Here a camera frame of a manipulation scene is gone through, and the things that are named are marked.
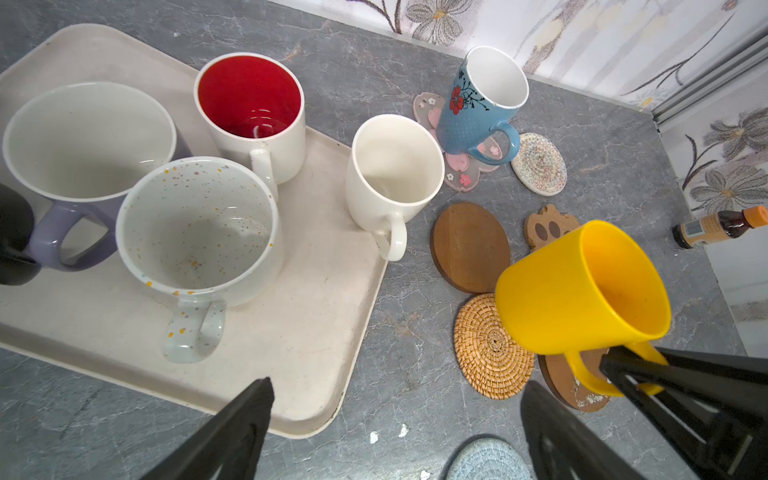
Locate yellow mug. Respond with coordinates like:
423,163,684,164
494,220,672,396

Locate blue mug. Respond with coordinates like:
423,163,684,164
436,46,529,166

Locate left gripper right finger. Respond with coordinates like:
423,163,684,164
520,381,643,480

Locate dark brown glossy round coaster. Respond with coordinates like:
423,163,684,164
537,355,611,413

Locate brown paw print coaster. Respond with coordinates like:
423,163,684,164
524,204,580,252

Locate lavender mug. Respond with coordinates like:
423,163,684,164
2,82,191,272

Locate red interior white mug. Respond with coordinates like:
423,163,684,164
193,52,306,197

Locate white braided round coaster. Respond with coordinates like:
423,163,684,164
511,133,567,197

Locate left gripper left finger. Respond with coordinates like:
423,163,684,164
144,377,275,479

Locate grey blue round coaster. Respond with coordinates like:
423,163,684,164
445,437,532,480

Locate pink cherry blossom coaster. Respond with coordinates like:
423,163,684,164
413,92,503,192

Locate brown round wooden coaster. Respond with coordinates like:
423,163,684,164
430,202,511,294

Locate beige plastic tray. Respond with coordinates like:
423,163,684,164
1,24,387,438

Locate small brown bottle orange cap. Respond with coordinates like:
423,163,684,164
672,205,767,249

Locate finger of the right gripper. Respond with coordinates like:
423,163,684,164
600,347,767,420
611,374,767,479

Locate woven rattan round coaster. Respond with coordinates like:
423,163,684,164
454,293,535,400

